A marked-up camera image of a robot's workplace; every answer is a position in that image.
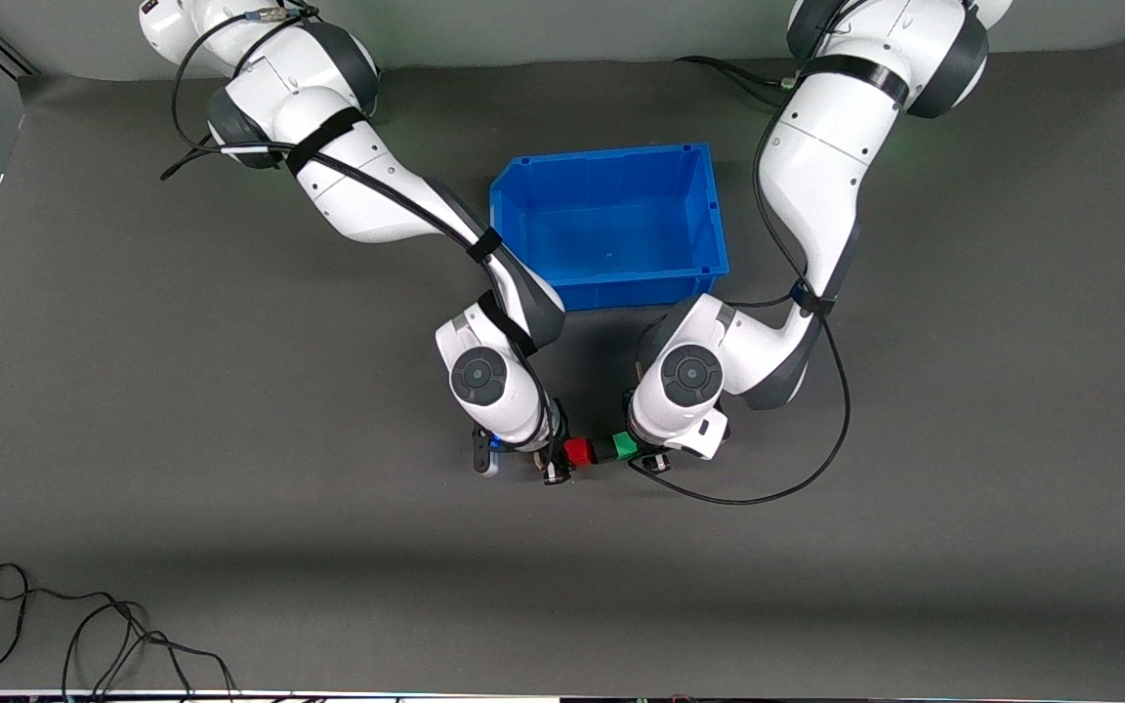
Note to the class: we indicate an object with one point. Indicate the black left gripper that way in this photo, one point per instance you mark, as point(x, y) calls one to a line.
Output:
point(655, 461)

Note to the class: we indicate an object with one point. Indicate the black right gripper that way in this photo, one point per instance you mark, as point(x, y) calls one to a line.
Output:
point(557, 459)

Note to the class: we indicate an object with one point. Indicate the small red cube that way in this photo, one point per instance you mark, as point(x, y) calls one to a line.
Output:
point(579, 452)

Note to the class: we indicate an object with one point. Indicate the small green cube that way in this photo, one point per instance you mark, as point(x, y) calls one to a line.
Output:
point(625, 446)

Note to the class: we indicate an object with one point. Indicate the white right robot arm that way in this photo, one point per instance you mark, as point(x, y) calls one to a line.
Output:
point(357, 186)

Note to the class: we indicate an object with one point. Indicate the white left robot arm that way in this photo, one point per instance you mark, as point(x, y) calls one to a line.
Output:
point(816, 166)

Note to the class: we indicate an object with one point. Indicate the small black cube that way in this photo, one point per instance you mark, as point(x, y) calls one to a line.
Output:
point(604, 451)

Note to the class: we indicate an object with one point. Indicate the blue plastic storage bin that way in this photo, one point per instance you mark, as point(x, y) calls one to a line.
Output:
point(611, 229)

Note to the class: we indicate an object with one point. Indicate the dark grey table mat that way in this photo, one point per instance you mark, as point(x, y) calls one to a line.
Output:
point(230, 439)

